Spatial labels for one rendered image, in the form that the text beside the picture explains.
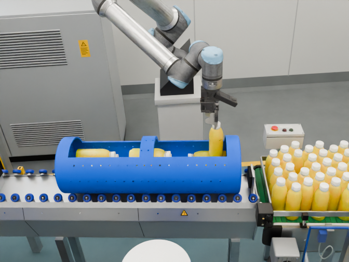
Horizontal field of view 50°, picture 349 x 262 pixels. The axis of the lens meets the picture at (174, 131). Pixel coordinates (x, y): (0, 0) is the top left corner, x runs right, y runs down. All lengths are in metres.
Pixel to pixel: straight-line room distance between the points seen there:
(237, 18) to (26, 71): 2.36
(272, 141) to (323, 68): 3.01
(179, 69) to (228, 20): 2.81
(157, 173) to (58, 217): 0.61
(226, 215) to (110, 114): 1.86
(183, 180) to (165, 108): 0.81
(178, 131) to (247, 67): 2.35
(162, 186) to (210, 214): 0.30
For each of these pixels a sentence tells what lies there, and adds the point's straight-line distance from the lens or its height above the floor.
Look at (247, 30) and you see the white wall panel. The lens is 4.56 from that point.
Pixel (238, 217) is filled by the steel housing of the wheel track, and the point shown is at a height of 0.86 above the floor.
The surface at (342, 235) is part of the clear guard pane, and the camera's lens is 1.91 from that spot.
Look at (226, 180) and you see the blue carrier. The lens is 1.75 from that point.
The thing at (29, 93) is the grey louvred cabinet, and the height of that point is 0.77.
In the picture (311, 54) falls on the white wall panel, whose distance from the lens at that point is 4.90.
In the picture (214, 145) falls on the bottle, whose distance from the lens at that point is 1.82.
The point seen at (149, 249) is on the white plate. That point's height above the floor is 1.04.
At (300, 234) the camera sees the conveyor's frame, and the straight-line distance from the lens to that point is 1.93.
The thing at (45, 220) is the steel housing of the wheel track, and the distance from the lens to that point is 2.11.
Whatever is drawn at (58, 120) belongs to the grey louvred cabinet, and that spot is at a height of 0.47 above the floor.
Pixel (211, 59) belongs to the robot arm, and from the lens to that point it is 1.59.
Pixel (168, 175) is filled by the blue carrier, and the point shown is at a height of 1.14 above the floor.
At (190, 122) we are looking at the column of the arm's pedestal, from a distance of 2.52.
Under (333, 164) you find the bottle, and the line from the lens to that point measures 2.03.
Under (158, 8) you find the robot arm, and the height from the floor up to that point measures 1.68.
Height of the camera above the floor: 2.28
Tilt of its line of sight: 34 degrees down
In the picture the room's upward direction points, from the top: 4 degrees counter-clockwise
